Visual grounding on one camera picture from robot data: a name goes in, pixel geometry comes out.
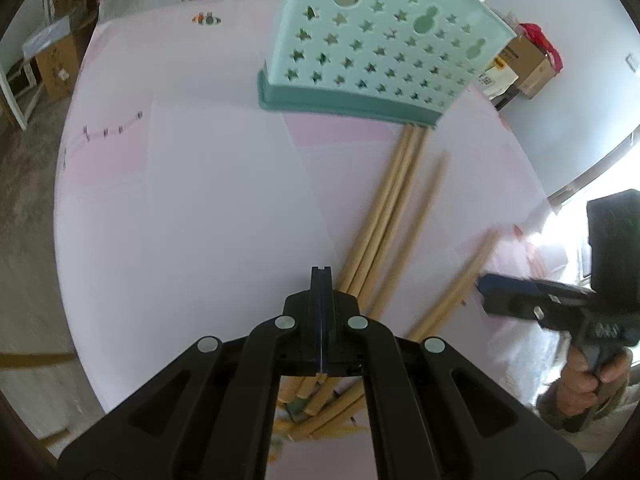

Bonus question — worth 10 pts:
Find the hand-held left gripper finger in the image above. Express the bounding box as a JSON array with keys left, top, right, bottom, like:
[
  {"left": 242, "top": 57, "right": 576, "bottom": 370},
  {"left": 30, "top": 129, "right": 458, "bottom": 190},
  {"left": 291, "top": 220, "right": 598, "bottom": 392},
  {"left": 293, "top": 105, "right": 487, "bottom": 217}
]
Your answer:
[
  {"left": 321, "top": 266, "right": 586, "bottom": 480},
  {"left": 57, "top": 266, "right": 322, "bottom": 480}
]

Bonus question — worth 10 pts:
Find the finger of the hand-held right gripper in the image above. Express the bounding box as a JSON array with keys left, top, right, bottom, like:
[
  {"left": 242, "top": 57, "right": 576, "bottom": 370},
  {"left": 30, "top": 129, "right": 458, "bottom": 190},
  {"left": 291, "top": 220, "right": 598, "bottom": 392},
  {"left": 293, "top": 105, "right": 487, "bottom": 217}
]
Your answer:
[
  {"left": 475, "top": 272, "right": 594, "bottom": 307},
  {"left": 481, "top": 293, "right": 594, "bottom": 333}
]

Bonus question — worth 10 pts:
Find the wooden chopstick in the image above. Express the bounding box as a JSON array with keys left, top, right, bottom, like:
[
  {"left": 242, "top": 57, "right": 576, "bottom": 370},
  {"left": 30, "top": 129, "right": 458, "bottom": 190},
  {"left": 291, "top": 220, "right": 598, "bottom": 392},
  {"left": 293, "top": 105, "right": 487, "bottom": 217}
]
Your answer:
[{"left": 407, "top": 230, "right": 500, "bottom": 343}]

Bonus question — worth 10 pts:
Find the pile of wooden chopsticks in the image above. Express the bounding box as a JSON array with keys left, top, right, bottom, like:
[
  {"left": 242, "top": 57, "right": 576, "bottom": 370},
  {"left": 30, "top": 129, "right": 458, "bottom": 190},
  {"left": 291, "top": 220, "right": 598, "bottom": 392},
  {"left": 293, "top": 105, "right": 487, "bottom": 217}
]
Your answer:
[{"left": 272, "top": 125, "right": 451, "bottom": 443}]

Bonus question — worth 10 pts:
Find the teal plastic utensil holder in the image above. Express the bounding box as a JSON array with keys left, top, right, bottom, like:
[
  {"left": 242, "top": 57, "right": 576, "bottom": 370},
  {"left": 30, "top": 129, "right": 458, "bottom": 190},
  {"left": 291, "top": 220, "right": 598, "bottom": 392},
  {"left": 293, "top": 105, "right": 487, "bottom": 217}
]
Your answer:
[{"left": 257, "top": 0, "right": 518, "bottom": 128}]

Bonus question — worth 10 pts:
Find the person's right hand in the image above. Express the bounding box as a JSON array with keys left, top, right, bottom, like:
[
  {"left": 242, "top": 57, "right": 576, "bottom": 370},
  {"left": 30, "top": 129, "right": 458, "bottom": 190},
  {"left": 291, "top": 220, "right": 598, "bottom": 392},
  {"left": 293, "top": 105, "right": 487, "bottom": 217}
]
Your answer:
[{"left": 557, "top": 346, "right": 634, "bottom": 418}]

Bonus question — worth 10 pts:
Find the white rice bag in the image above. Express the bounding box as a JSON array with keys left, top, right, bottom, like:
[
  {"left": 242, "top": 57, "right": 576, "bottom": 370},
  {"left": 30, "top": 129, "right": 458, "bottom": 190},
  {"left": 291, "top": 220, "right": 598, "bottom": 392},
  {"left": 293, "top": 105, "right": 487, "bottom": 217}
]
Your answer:
[{"left": 479, "top": 60, "right": 519, "bottom": 112}]

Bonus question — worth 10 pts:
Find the large cardboard box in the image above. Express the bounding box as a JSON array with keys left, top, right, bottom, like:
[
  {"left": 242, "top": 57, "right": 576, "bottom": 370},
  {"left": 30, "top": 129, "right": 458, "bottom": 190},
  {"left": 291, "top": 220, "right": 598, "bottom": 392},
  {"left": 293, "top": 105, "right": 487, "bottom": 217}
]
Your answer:
[{"left": 505, "top": 35, "right": 558, "bottom": 100}]

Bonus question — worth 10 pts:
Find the red bag on box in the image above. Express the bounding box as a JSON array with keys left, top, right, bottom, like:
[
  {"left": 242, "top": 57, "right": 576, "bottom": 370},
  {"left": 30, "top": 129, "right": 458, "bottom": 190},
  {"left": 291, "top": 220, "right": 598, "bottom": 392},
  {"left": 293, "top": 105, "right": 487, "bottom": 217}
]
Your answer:
[{"left": 519, "top": 22, "right": 564, "bottom": 73}]

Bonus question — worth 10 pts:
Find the wooden stool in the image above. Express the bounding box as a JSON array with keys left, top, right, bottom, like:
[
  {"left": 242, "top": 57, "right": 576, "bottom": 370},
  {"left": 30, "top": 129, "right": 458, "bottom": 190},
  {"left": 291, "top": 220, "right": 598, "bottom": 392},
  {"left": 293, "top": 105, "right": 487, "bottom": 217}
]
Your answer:
[{"left": 0, "top": 352, "right": 76, "bottom": 370}]

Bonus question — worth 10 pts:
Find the box under desk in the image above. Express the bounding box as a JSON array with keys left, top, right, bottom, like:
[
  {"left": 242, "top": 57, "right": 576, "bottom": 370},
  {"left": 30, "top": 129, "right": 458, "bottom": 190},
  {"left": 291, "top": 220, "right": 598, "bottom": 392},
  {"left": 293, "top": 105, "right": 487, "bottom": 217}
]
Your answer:
[{"left": 34, "top": 35, "right": 84, "bottom": 104}]

